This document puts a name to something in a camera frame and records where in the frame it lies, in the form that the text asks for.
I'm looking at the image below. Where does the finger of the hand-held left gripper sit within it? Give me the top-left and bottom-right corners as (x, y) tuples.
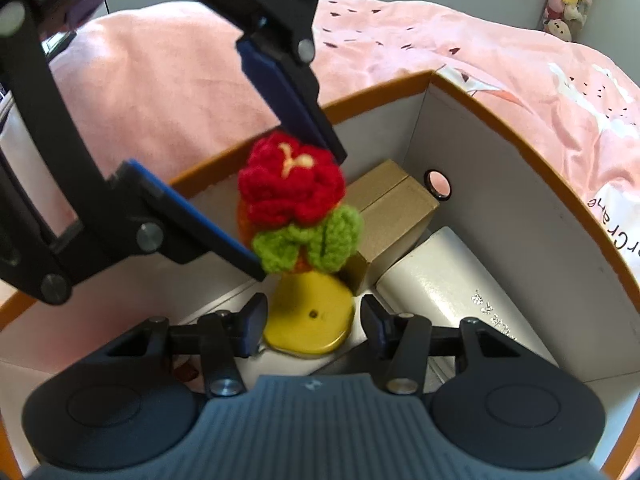
(0, 0), (266, 306)
(130, 0), (347, 163)

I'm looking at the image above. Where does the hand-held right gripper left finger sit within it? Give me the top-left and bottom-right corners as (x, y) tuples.
(107, 292), (269, 397)

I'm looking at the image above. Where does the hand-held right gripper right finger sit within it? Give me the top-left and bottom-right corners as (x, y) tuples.
(360, 294), (523, 395)

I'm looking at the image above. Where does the yellow round toy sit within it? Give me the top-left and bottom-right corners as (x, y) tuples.
(262, 270), (356, 359)

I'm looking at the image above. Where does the long white box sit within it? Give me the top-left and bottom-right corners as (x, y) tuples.
(375, 226), (561, 386)

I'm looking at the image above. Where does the red crochet flower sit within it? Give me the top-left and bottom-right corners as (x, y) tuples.
(236, 130), (363, 276)

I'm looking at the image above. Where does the gold gift box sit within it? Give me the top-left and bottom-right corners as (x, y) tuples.
(340, 159), (441, 296)

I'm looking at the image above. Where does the orange cardboard box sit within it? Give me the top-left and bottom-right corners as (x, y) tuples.
(0, 69), (640, 480)

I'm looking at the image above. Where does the pink printed blanket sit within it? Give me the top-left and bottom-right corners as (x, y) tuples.
(47, 0), (640, 241)

